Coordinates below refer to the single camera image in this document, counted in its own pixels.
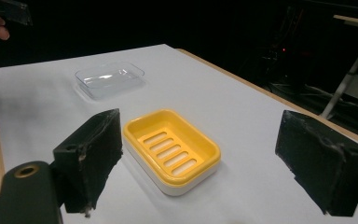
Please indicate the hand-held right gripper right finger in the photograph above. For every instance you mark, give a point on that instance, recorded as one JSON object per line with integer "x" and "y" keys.
{"x": 320, "y": 161}

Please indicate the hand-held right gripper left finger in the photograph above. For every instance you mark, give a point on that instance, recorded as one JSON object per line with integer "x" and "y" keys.
{"x": 88, "y": 155}

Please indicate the yellow and white soap dish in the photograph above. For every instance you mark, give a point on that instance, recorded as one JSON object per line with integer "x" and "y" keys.
{"x": 171, "y": 149}

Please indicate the clear plastic tray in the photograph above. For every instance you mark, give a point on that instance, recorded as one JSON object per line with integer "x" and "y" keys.
{"x": 110, "y": 81}

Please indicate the grey metal stand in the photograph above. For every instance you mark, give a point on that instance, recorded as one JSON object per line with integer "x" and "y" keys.
{"x": 346, "y": 81}

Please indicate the wooden shelf board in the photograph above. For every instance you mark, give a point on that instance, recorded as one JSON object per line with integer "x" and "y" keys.
{"x": 355, "y": 21}

